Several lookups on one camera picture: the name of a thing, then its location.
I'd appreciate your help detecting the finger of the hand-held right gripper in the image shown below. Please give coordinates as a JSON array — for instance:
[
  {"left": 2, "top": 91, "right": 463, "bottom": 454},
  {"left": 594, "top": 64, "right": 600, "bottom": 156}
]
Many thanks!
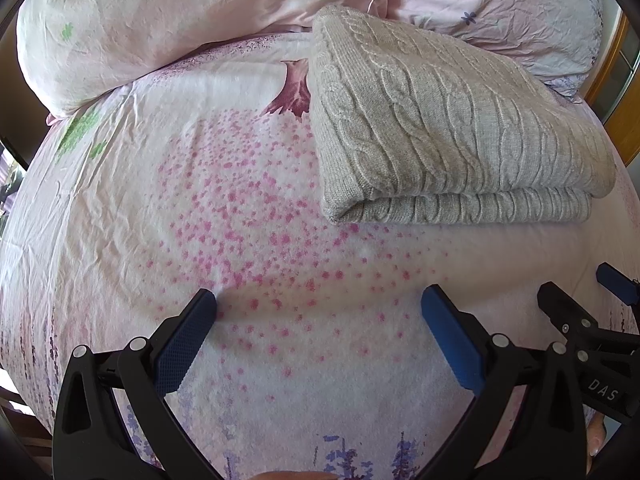
[
  {"left": 537, "top": 282, "right": 609, "bottom": 352},
  {"left": 595, "top": 262, "right": 640, "bottom": 307}
]

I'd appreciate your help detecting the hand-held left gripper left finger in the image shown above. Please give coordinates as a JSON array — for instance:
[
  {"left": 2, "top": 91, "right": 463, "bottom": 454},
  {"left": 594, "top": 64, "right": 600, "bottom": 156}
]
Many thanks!
[{"left": 52, "top": 288, "right": 218, "bottom": 480}]

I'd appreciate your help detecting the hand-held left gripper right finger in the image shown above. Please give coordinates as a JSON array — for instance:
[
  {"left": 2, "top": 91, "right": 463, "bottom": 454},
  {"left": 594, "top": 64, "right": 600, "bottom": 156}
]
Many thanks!
[{"left": 420, "top": 284, "right": 587, "bottom": 480}]

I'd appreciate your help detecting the person's right hand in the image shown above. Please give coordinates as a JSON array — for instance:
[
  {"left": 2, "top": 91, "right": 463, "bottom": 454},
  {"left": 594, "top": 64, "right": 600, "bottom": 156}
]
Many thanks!
[{"left": 586, "top": 416, "right": 609, "bottom": 457}]

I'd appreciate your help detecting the pink floral bed sheet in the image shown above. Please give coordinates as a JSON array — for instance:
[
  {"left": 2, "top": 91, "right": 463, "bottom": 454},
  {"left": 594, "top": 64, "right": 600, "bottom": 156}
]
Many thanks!
[{"left": 0, "top": 30, "right": 636, "bottom": 480}]

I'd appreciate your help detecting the wooden headboard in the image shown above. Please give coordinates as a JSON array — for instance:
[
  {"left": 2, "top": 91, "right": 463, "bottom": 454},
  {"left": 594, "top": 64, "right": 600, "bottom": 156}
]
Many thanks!
[{"left": 584, "top": 10, "right": 640, "bottom": 127}]

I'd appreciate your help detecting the pink floral pillow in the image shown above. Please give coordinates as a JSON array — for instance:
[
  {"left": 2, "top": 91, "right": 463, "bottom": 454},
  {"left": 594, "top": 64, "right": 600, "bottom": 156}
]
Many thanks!
[
  {"left": 369, "top": 0, "right": 605, "bottom": 102},
  {"left": 17, "top": 0, "right": 397, "bottom": 117}
]

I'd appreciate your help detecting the grey cable-knit sweater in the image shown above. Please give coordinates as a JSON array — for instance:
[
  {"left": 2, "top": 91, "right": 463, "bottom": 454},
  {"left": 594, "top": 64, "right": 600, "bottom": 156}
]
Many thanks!
[{"left": 307, "top": 5, "right": 617, "bottom": 225}]

